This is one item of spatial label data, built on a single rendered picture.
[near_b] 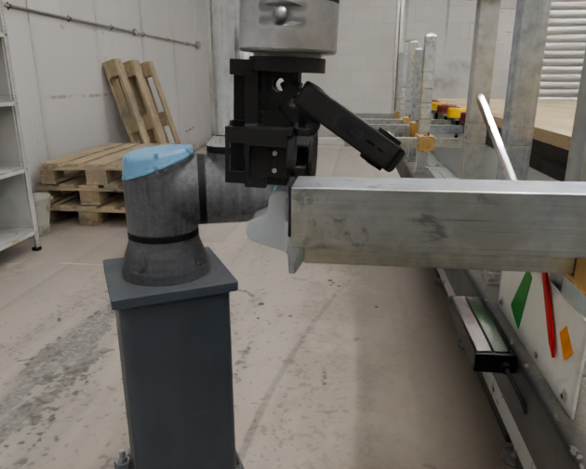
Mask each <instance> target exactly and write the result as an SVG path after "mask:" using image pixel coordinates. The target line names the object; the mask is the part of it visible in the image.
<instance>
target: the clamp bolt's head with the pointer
mask: <svg viewBox="0 0 586 469"><path fill-rule="evenodd" d="M541 274H542V284H543V293H544V302H545V312H546V322H547V331H548V341H549V346H550V350H551V355H552V357H554V352H555V339H554V330H553V313H552V304H551V294H550V285H549V276H548V273H541Z"/></svg>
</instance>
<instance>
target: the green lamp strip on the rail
mask: <svg viewBox="0 0 586 469"><path fill-rule="evenodd" d="M466 298H467V300H468V302H469V304H470V305H471V307H472V309H473V312H474V314H475V316H476V318H477V320H478V322H479V324H480V326H481V328H482V330H483V331H484V333H485V334H486V337H487V339H488V341H489V343H490V345H491V347H492V349H493V351H494V353H508V354H509V353H510V351H507V350H508V348H507V346H506V344H505V342H504V341H503V339H502V338H501V336H500V335H499V332H498V330H497V329H496V327H495V325H494V323H493V321H492V320H491V318H490V316H489V314H488V313H487V311H486V308H485V307H484V305H483V304H482V302H481V301H480V299H478V298H479V297H468V296H466Z"/></svg>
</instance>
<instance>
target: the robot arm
mask: <svg viewBox="0 0 586 469"><path fill-rule="evenodd" d="M339 8H340V0H209V10H210V31H211V51H212V72H213V91H214V112H215V132H216V133H215V135H214V136H213V137H212V138H211V140H210V141H209V142H208V143H207V144H206V154H194V148H193V146H192V145H190V144H169V145H160V146H152V147H146V148H141V149H138V150H134V151H131V152H129V153H127V154H126V155H125V156H124V157H123V160H122V175H123V176H122V181H123V189H124V198H125V208H126V217H127V234H128V243H127V249H126V252H125V256H124V258H123V262H122V277H123V278H124V279H125V280H126V281H127V282H129V283H131V284H135V285H139V286H145V287H167V286H175V285H180V284H184V283H188V282H191V281H194V280H196V279H198V278H200V277H202V276H204V275H206V274H207V273H208V271H209V268H210V267H209V257H208V255H207V253H206V250H205V247H204V245H203V243H202V241H201V239H200V236H199V229H198V224H206V223H226V222H245V221H248V223H247V224H246V235H247V236H248V238H249V239H251V240H252V241H254V242H257V243H260V244H262V245H265V246H268V247H271V248H276V249H279V250H282V251H284V252H285V253H286V254H287V255H288V271H289V273H290V274H295V273H296V272H297V270H298V269H299V267H300V265H301V264H302V262H303V261H304V248H293V247H291V188H292V186H293V184H294V182H295V181H296V179H297V177H298V176H315V173H316V165H317V151H318V148H317V146H318V129H319V128H320V126H321V125H323V126H324V127H326V128H327V129H329V130H330V131H332V132H333V133H334V134H336V135H337V136H338V137H340V138H341V139H343V140H344V141H346V142H347V143H348V144H350V145H351V146H352V147H353V148H354V149H356V150H357V151H359V152H360V154H359V155H360V156H361V157H362V158H363V159H365V160H366V162H367V163H368V164H369V165H370V166H372V167H375V168H376V169H378V170H382V169H384V170H386V171H387V172H391V171H393V170H394V169H395V167H396V166H397V165H398V164H399V162H400V161H401V160H402V158H403V157H404V156H405V151H404V150H403V149H402V147H401V146H400V144H401V143H402V142H400V141H399V140H398V139H397V138H396V137H395V136H394V134H393V133H392V132H391V131H386V130H384V129H383V128H381V127H380V128H379V129H376V128H375V127H372V126H371V125H370V124H368V122H367V121H365V120H364V119H362V118H361V117H360V116H358V115H357V114H355V113H354V112H352V111H351V110H350V109H348V108H347V107H345V106H344V105H343V104H341V103H340V102H339V101H337V100H335V99H334V98H333V97H331V96H330V95H329V94H327V93H326V92H325V91H324V90H323V89H321V88H320V87H319V86H317V85H316V84H314V83H312V82H311V81H306V82H305V84H304V86H303V87H302V85H303V83H301V74H302V73H308V74H324V73H325V71H326V59H321V58H322V56H331V55H335V54H336V52H337V41H338V24H339ZM280 78H282V79H283V80H284V82H282V83H280V86H281V88H282V90H283V91H281V90H279V89H278V88H277V85H276V83H277V81H278V79H280ZM298 93H299V94H298ZM294 104H295V105H294ZM320 124H321V125H320Z"/></svg>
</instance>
